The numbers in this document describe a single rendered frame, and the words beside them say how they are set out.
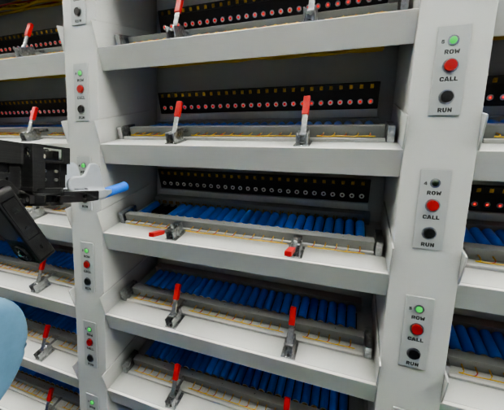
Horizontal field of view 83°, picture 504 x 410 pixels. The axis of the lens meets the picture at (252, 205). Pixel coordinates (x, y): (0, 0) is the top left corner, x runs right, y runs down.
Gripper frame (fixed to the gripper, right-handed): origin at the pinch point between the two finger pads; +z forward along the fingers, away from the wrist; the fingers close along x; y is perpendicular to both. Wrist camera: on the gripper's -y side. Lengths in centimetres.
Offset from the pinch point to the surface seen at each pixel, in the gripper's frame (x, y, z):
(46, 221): 30.9, -9.3, 12.9
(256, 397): -26, -45, 20
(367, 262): -45.9, -9.1, 13.2
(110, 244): 9.7, -12.6, 12.6
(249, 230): -23.0, -6.3, 15.7
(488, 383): -67, -28, 16
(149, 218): 1.9, -6.1, 16.0
